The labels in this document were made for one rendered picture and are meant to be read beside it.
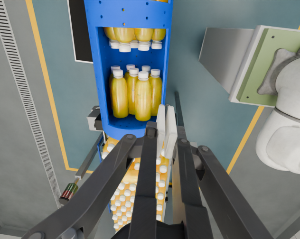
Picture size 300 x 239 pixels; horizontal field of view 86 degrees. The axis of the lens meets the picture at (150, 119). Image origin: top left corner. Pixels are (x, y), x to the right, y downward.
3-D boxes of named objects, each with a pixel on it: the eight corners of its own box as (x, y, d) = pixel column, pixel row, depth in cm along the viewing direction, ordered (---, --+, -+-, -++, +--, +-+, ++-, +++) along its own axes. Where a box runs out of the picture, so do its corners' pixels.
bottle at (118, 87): (129, 117, 72) (128, 76, 62) (114, 119, 70) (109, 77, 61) (127, 110, 78) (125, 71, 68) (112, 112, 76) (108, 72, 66)
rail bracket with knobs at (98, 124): (114, 112, 97) (109, 121, 88) (115, 122, 101) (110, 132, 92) (98, 111, 98) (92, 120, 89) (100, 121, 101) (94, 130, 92)
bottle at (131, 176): (124, 182, 92) (156, 185, 90) (121, 181, 85) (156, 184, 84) (125, 169, 94) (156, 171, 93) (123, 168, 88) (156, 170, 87)
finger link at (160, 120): (159, 158, 16) (152, 156, 16) (161, 124, 22) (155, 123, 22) (165, 133, 15) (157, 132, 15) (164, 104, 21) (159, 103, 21)
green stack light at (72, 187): (77, 183, 93) (72, 190, 89) (79, 190, 96) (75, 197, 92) (66, 182, 93) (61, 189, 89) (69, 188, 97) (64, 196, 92)
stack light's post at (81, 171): (122, 102, 193) (80, 176, 99) (123, 105, 195) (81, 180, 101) (119, 102, 194) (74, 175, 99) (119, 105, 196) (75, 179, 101)
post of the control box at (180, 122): (178, 92, 180) (189, 152, 94) (178, 95, 182) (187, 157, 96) (174, 91, 180) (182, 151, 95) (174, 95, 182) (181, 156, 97)
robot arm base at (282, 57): (332, 43, 58) (347, 44, 53) (297, 99, 69) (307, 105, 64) (282, 35, 58) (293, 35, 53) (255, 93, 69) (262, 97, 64)
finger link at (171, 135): (169, 134, 15) (177, 135, 15) (168, 105, 21) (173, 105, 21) (164, 158, 16) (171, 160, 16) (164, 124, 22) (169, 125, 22)
